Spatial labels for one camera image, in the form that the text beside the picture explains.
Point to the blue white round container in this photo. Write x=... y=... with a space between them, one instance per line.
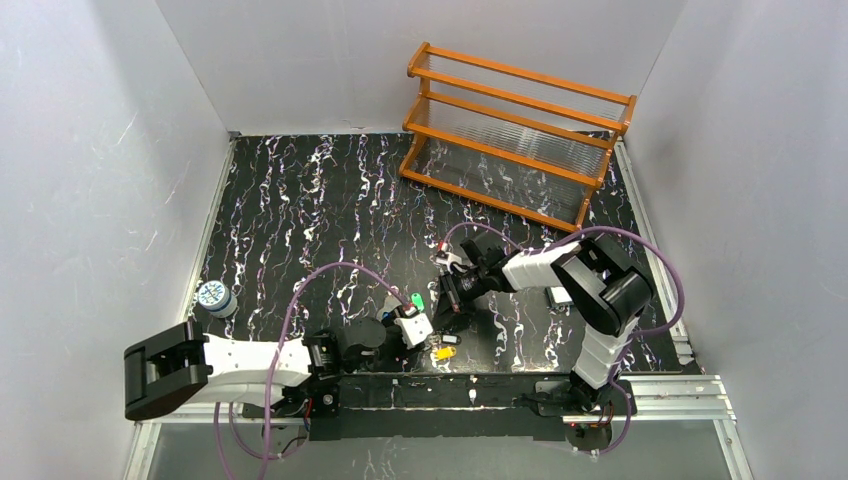
x=217 y=299

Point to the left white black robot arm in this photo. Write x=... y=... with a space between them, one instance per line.
x=186 y=365

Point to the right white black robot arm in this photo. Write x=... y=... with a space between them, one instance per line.
x=608 y=289

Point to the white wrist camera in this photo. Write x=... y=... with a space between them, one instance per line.
x=414 y=324
x=446 y=259

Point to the aluminium front rail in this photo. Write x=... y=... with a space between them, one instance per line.
x=643 y=396

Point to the orange two-tier rack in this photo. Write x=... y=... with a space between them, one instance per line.
x=524 y=142

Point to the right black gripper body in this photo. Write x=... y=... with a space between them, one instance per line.
x=454 y=290

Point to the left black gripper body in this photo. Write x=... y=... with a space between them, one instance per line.
x=392 y=321

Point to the green tag key near edge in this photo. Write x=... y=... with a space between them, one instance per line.
x=417 y=300

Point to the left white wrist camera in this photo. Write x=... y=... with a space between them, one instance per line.
x=414 y=324

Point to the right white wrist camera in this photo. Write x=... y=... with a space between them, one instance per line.
x=446 y=259

